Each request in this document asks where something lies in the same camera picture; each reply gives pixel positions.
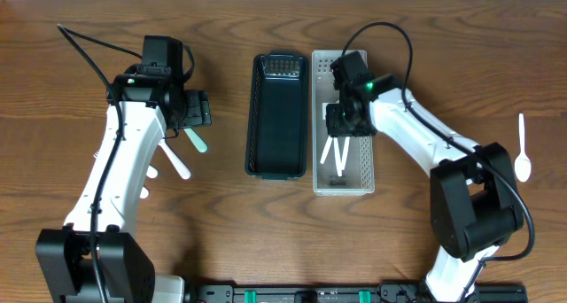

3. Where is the clear perforated plastic basket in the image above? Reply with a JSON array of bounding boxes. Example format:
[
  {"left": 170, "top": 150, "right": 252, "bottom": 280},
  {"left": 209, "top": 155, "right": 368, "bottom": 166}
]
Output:
[{"left": 311, "top": 50, "right": 375, "bottom": 196}]

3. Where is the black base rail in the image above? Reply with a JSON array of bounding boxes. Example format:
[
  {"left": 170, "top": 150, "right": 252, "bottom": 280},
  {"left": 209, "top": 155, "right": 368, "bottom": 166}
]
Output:
[{"left": 182, "top": 282, "right": 529, "bottom": 303}]

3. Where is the black plastic basket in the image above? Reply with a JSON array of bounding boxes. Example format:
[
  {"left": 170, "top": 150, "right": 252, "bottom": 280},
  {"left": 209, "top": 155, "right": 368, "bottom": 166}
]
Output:
[{"left": 245, "top": 51, "right": 309, "bottom": 181}]

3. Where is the white plastic fork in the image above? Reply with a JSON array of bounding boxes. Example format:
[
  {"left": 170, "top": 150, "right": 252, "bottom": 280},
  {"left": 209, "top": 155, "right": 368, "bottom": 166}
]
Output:
[
  {"left": 93, "top": 151, "right": 149, "bottom": 198},
  {"left": 146, "top": 166, "right": 159, "bottom": 179}
]

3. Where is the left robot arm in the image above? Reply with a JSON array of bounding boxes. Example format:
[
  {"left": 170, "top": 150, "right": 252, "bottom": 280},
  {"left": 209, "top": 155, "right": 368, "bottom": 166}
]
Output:
[{"left": 35, "top": 35, "right": 211, "bottom": 302}]

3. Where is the white plastic spoon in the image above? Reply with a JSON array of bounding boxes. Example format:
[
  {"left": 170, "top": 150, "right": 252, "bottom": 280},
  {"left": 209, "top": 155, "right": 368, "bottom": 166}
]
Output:
[
  {"left": 341, "top": 136, "right": 351, "bottom": 170},
  {"left": 514, "top": 113, "right": 532, "bottom": 183},
  {"left": 333, "top": 137, "right": 343, "bottom": 177},
  {"left": 159, "top": 138, "right": 191, "bottom": 180},
  {"left": 320, "top": 136, "right": 333, "bottom": 165}
]

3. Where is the white label sticker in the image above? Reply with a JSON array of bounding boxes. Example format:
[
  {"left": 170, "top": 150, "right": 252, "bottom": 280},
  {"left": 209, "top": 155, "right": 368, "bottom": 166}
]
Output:
[{"left": 322, "top": 102, "right": 338, "bottom": 119}]

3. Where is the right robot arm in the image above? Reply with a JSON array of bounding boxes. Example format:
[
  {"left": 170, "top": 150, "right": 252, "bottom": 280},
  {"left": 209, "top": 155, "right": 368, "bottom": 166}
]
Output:
[{"left": 326, "top": 51, "right": 531, "bottom": 302}]

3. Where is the teal handled plastic fork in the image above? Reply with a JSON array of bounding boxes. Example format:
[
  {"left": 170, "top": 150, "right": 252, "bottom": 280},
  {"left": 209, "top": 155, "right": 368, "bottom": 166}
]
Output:
[{"left": 183, "top": 128, "right": 208, "bottom": 153}]

